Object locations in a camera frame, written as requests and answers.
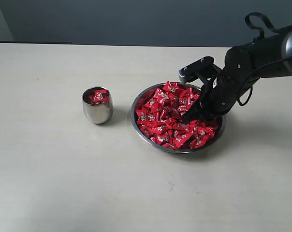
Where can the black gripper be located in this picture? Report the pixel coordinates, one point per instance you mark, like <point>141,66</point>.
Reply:
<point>218,98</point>

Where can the red candy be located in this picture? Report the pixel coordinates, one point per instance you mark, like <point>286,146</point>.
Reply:
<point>142,117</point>
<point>97,97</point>
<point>171,87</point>
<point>181,141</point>

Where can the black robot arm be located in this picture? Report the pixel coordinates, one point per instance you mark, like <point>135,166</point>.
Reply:
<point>268,56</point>

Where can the stainless steel plate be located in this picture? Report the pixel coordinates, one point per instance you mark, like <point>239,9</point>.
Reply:
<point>165,110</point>

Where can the stainless steel cup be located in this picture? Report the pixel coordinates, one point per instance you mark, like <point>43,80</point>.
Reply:
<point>97,114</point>

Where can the red wrapped candy front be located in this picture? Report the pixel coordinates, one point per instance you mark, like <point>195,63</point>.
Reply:
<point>181,141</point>

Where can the red wrapped candy top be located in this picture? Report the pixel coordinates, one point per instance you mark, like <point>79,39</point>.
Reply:
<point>171,87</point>

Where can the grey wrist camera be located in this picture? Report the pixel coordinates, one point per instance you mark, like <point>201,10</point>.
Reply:
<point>190,72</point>

